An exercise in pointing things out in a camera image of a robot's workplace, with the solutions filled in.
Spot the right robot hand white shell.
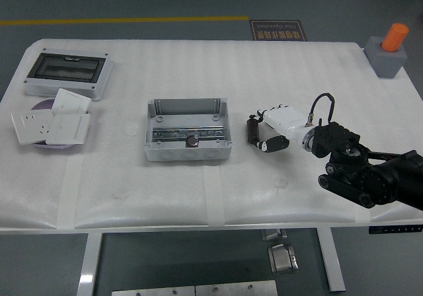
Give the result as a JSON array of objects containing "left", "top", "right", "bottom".
[{"left": 248, "top": 103, "right": 307, "bottom": 153}]

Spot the open grey junction box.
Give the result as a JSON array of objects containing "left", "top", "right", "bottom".
[{"left": 143, "top": 97, "right": 233, "bottom": 162}]

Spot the small steel floor box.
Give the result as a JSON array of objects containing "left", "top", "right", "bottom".
[{"left": 260, "top": 229, "right": 288, "bottom": 242}]

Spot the large steel floor box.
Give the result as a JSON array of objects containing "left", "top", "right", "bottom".
[{"left": 267, "top": 242, "right": 299, "bottom": 274}]

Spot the grey distribution box dark window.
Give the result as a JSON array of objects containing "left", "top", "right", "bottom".
[{"left": 23, "top": 47, "right": 115, "bottom": 102}]

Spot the white foam table mat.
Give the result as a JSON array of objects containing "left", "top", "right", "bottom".
[{"left": 0, "top": 38, "right": 423, "bottom": 234}]

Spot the dark floor sign orange text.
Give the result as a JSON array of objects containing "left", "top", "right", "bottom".
[{"left": 250, "top": 19, "right": 307, "bottom": 42}]

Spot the grey foam block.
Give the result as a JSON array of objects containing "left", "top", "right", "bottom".
[{"left": 364, "top": 36, "right": 408, "bottom": 79}]

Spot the white tape strip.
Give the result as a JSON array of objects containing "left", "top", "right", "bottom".
[
  {"left": 352, "top": 203, "right": 375, "bottom": 226},
  {"left": 56, "top": 159, "right": 83, "bottom": 230}
]

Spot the orange cylinder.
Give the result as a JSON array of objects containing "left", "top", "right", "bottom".
[{"left": 380, "top": 22, "right": 410, "bottom": 53}]

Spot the white table leg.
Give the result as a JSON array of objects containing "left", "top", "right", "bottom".
[
  {"left": 316, "top": 227, "right": 346, "bottom": 293},
  {"left": 76, "top": 232, "right": 104, "bottom": 296}
]

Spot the black table control panel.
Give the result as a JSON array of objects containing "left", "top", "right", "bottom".
[{"left": 369, "top": 225, "right": 423, "bottom": 235}]

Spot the yellow floor tape line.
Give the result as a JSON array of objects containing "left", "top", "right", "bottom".
[{"left": 0, "top": 15, "right": 250, "bottom": 26}]

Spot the purple round plate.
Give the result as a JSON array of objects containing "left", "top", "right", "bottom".
[{"left": 31, "top": 99, "right": 79, "bottom": 151}]

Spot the grey metal base plate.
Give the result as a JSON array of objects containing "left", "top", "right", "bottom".
[
  {"left": 111, "top": 285, "right": 196, "bottom": 296},
  {"left": 194, "top": 279, "right": 278, "bottom": 296}
]

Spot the white wall switch panel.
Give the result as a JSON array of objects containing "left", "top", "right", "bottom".
[
  {"left": 45, "top": 112, "right": 91, "bottom": 145},
  {"left": 52, "top": 88, "right": 93, "bottom": 114}
]

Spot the white wall socket panel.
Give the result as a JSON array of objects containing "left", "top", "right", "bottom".
[{"left": 11, "top": 110, "right": 57, "bottom": 146}]

